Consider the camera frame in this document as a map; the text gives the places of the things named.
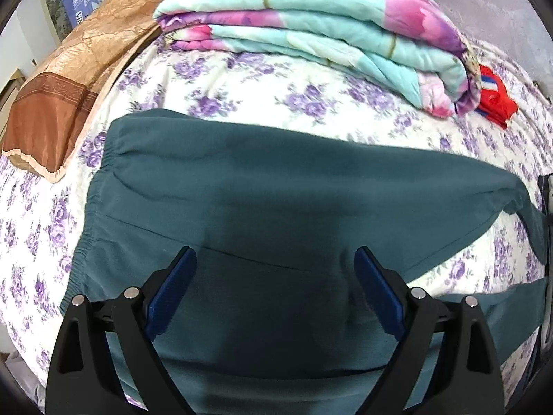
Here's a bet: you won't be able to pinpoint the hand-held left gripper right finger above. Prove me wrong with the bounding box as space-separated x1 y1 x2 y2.
353 246 506 415

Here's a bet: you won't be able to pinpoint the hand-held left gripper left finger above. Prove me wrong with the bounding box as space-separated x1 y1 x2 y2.
45 246 198 415

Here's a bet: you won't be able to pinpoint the teal green pants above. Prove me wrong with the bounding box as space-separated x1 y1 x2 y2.
65 108 549 415

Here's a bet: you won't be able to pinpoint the red folded garment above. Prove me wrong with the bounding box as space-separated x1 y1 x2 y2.
474 65 519 129

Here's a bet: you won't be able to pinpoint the purple floral bed sheet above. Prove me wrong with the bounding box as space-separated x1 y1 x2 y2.
0 30 553 415

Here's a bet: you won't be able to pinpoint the brown satin pillow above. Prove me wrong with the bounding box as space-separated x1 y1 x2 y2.
2 0 212 183

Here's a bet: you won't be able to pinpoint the floral folded quilt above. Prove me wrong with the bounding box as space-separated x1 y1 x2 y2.
154 0 484 118

